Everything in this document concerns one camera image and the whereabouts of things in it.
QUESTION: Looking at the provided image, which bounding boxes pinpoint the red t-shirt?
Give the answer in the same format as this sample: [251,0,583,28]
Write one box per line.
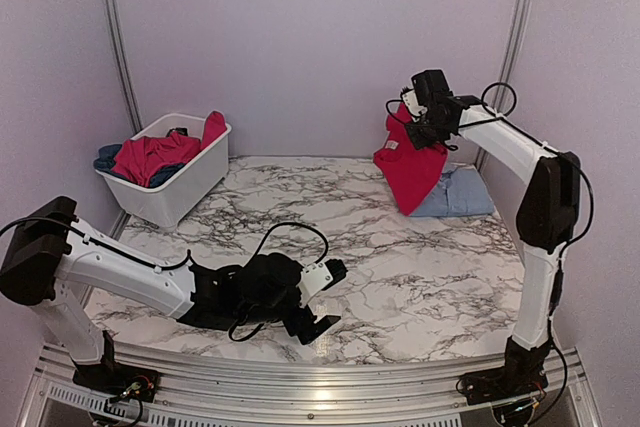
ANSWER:
[373,103,448,216]

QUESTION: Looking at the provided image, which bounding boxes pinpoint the light blue button shirt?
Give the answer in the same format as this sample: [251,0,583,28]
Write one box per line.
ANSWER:
[410,163,495,218]

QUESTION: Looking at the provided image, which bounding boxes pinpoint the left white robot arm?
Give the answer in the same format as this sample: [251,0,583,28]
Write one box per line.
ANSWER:
[1,196,347,392]

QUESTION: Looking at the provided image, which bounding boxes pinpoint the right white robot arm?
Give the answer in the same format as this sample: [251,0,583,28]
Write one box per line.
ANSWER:
[401,70,584,395]

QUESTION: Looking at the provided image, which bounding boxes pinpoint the white plastic laundry bin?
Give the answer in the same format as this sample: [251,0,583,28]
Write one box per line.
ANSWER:
[94,113,231,228]

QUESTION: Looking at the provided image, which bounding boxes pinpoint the red garment in bin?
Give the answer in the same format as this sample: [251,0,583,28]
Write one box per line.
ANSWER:
[107,111,226,189]

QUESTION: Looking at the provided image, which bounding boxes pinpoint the dark blue garment in bin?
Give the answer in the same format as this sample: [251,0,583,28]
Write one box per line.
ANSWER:
[93,144,185,188]

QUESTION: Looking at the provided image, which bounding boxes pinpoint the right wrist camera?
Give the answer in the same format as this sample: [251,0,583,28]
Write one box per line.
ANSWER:
[400,86,426,119]

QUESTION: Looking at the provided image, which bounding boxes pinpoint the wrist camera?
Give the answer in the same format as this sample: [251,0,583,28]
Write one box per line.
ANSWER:
[400,86,426,119]
[297,259,348,307]

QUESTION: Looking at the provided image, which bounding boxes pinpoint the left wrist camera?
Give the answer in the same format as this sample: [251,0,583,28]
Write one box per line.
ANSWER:
[297,259,348,307]

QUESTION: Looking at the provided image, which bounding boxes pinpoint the front aluminium rail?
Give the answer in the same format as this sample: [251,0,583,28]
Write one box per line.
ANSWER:
[16,343,604,426]

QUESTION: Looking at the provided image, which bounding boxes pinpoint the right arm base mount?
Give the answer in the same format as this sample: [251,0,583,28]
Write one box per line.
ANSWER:
[456,367,548,405]

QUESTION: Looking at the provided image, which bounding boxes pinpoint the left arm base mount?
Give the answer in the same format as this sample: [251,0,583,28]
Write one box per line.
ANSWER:
[73,363,160,403]

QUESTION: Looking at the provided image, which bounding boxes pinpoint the right aluminium frame post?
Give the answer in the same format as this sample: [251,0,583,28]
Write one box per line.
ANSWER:
[474,0,540,168]

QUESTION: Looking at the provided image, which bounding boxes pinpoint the aluminium frame post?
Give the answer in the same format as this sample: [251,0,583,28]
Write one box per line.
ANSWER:
[103,0,143,133]
[474,0,540,168]

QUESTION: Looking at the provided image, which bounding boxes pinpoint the left aluminium frame post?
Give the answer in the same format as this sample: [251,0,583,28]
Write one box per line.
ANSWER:
[103,0,143,133]

